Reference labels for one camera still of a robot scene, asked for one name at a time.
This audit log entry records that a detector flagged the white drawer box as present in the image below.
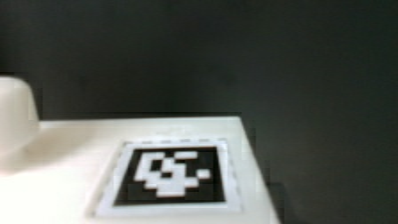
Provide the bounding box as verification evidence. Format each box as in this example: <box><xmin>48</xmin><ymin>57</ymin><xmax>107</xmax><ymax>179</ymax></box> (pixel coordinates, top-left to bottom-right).
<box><xmin>0</xmin><ymin>77</ymin><xmax>281</xmax><ymax>224</ymax></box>

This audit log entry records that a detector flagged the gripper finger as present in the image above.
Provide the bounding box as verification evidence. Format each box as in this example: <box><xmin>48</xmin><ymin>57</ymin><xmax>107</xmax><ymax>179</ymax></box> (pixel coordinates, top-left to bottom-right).
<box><xmin>268</xmin><ymin>182</ymin><xmax>295</xmax><ymax>224</ymax></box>

